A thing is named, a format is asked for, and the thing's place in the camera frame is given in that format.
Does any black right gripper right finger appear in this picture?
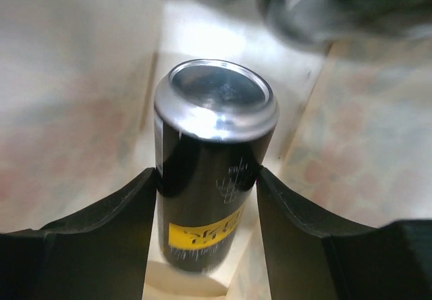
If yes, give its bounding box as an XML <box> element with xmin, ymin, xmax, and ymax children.
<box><xmin>256</xmin><ymin>168</ymin><xmax>431</xmax><ymax>299</ymax></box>

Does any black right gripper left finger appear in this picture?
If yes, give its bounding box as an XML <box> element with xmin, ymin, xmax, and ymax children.
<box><xmin>1</xmin><ymin>168</ymin><xmax>157</xmax><ymax>299</ymax></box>

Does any black can front table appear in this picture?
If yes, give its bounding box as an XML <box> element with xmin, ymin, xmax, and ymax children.
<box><xmin>154</xmin><ymin>59</ymin><xmax>279</xmax><ymax>273</ymax></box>

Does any beige canvas tote bag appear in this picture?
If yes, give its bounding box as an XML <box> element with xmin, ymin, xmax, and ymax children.
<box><xmin>0</xmin><ymin>0</ymin><xmax>432</xmax><ymax>300</ymax></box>

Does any cola bottle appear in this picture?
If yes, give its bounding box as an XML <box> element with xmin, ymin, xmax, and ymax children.
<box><xmin>260</xmin><ymin>0</ymin><xmax>431</xmax><ymax>45</ymax></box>

